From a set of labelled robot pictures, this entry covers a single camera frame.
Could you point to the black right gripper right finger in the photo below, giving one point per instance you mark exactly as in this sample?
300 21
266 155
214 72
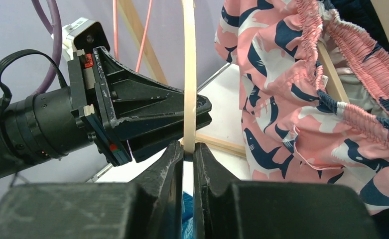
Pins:
229 208

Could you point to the pink wire hanger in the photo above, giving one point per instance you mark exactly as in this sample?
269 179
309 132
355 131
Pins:
138 31

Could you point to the wooden hanger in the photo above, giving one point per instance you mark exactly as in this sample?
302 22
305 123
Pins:
368 60
190 78

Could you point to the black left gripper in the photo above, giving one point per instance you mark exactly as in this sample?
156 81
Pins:
128 116

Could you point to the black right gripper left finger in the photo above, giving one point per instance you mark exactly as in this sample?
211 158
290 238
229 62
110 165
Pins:
147 207

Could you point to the navy blue shorts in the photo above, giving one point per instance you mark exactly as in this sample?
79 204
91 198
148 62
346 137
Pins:
363 14

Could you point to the blue shark print shorts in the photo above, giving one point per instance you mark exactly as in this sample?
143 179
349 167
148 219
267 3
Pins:
187 216

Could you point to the pink floral shorts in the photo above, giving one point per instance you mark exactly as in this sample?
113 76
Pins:
306 117

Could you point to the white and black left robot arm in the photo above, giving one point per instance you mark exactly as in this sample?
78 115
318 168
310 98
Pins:
38 128

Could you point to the wooden hanger front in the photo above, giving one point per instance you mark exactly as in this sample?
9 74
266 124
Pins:
190 78

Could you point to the wooden clothes rack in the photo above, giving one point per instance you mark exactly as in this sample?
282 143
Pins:
159 75

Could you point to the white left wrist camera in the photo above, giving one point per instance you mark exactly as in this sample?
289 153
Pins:
83 34

